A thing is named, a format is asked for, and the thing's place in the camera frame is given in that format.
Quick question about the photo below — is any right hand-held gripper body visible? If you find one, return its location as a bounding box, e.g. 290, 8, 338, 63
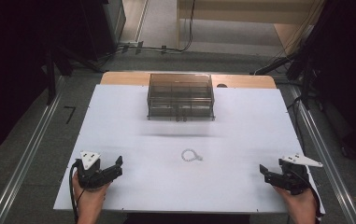
278, 153, 324, 196

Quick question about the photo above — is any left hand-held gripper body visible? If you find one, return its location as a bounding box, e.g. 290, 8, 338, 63
74, 150, 112, 190

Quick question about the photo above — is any white bead bracelet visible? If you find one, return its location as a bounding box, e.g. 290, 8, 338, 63
180, 147, 205, 163

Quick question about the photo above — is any clear brown drawer box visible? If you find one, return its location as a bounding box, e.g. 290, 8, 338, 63
146, 73, 216, 122

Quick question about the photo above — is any person's left hand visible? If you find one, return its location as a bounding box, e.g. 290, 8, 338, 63
72, 171, 112, 218

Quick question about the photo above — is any person's right hand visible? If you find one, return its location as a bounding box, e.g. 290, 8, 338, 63
273, 185, 319, 222

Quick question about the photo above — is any white table board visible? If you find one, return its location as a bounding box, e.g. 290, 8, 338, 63
52, 84, 326, 216

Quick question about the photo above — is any black metal stand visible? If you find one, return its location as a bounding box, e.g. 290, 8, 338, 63
249, 0, 335, 110

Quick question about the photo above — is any grey power strip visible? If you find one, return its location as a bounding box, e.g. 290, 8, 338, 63
119, 40, 146, 54

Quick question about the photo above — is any black curtain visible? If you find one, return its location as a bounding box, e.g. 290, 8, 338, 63
0, 0, 88, 162

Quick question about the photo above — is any black cabinet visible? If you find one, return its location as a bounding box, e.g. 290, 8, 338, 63
81, 0, 127, 63

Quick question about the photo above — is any light wooden bench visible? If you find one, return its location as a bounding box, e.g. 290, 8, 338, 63
176, 0, 327, 57

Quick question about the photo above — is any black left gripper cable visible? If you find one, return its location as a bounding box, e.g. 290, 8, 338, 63
68, 160, 84, 224

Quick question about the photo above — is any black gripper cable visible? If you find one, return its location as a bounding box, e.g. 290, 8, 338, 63
291, 169, 323, 219
68, 160, 84, 224

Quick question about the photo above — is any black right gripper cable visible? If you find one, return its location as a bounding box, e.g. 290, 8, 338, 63
291, 169, 323, 219

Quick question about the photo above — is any metal floor rail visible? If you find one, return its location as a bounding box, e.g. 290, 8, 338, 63
289, 84, 356, 224
0, 76, 67, 224

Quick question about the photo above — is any black floor cable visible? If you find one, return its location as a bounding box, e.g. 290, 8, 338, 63
116, 0, 197, 54

